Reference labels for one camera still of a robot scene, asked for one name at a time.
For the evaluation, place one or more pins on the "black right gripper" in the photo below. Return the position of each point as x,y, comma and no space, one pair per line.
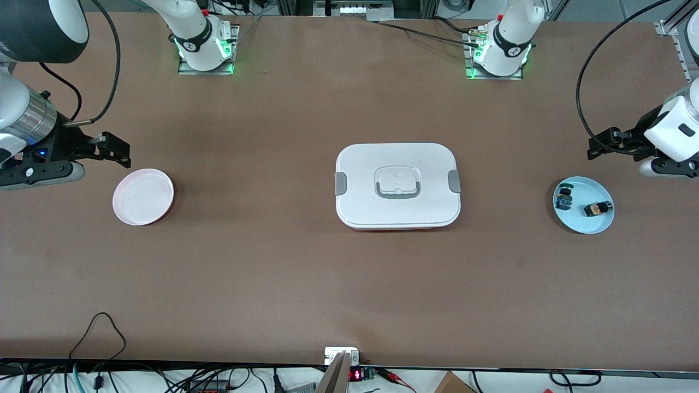
64,143

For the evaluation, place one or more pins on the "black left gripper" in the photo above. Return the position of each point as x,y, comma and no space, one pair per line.
635,138

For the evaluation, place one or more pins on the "orange push button switch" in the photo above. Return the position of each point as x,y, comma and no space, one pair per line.
596,209

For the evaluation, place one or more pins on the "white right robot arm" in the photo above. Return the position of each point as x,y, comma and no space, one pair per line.
196,33

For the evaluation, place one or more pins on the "pink round plate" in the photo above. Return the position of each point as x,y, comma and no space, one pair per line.
143,196

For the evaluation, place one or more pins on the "light blue round plate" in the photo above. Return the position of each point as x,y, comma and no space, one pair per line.
587,188

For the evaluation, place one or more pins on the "white lunch box grey clips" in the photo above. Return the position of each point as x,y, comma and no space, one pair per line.
360,207

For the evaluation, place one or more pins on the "black device white label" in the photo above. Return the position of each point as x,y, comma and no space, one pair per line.
355,8

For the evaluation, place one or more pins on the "brown cardboard box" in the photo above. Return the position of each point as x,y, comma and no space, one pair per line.
452,383

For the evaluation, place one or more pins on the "small white box device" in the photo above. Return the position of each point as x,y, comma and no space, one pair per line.
336,352

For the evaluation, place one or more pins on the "red black clip leads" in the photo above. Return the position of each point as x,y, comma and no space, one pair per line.
396,377

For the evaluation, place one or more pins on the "red digit display module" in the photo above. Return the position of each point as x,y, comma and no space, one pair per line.
357,375

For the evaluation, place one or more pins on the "green push button switch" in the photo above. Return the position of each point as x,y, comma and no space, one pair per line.
564,199

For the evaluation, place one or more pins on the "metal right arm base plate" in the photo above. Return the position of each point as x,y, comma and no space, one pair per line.
188,70

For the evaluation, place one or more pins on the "aluminium frame profile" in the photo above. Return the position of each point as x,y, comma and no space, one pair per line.
682,41

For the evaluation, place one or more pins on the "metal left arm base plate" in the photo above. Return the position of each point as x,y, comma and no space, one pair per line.
475,73

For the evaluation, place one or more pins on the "aluminium camera mast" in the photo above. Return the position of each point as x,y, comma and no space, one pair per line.
334,376

